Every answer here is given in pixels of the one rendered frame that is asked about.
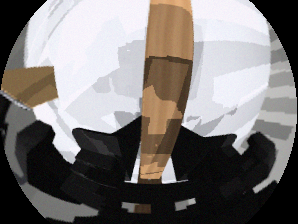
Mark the brown wooden post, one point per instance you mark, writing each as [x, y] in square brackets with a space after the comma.
[144, 208]

